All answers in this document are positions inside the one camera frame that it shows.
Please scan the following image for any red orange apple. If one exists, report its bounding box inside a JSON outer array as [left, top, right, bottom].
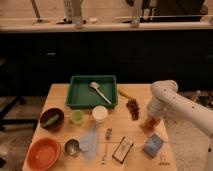
[[144, 118, 157, 129]]

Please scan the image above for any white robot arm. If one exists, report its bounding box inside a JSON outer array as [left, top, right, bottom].
[[144, 80, 213, 171]]

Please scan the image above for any white plastic cup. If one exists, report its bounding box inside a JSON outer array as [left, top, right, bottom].
[[92, 106, 108, 124]]

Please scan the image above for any green plastic cup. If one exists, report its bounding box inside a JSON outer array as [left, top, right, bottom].
[[70, 110, 84, 125]]

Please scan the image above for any small metal cup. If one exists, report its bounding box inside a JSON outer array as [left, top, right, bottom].
[[64, 139, 80, 157]]

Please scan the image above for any blue sponge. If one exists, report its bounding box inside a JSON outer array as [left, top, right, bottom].
[[143, 134, 164, 158]]

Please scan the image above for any dark grape bunch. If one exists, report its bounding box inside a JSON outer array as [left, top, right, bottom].
[[126, 99, 139, 120]]

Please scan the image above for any black white box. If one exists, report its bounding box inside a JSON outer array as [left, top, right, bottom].
[[112, 136, 134, 164]]

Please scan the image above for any yellow banana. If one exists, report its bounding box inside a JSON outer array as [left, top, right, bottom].
[[118, 87, 134, 99]]

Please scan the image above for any metal fork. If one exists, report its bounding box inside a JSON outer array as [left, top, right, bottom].
[[101, 128, 112, 165]]

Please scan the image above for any clear plastic bag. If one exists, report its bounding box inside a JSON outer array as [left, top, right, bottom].
[[79, 124, 98, 160]]

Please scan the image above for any green plastic tray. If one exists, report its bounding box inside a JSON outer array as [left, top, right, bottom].
[[65, 75, 118, 109]]

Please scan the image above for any green cucumber piece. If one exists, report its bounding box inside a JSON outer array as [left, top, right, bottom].
[[42, 115, 59, 128]]

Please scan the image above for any dark brown bowl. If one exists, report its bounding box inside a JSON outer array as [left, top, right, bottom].
[[40, 108, 64, 132]]

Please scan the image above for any orange bowl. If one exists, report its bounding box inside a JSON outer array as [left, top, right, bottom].
[[27, 138, 61, 171]]

